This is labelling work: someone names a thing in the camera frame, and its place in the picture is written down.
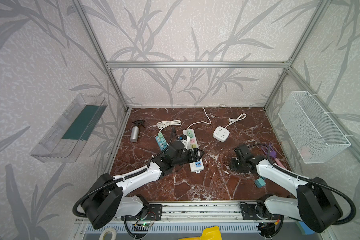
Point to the clear plastic wall tray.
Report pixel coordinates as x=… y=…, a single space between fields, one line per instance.
x=65 y=140

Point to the purple pink toy fork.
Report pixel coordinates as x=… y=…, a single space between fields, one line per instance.
x=272 y=154

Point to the square white power socket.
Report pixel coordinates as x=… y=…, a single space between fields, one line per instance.
x=221 y=134

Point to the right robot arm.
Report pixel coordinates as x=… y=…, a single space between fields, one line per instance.
x=314 y=202

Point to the teal plug adapter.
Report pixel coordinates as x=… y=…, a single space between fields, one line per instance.
x=260 y=183

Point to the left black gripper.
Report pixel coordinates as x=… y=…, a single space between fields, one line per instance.
x=190 y=155

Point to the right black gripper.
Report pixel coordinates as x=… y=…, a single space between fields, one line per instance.
x=236 y=163

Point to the teal power strip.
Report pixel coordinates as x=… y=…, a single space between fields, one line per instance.
x=161 y=146

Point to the white wire basket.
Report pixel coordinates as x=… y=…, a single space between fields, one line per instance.
x=312 y=130

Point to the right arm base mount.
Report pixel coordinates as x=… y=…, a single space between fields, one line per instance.
x=249 y=212

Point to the white tape roll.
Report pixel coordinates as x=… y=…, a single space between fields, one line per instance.
x=108 y=234

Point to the silver spray bottle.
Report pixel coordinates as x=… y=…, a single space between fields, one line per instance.
x=136 y=129

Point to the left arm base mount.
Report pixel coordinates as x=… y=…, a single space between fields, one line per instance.
x=151 y=212

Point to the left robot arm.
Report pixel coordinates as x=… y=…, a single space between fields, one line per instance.
x=109 y=195

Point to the yellow plastic object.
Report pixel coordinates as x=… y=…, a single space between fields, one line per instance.
x=212 y=233

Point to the long white power strip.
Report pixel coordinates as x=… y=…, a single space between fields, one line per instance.
x=195 y=167

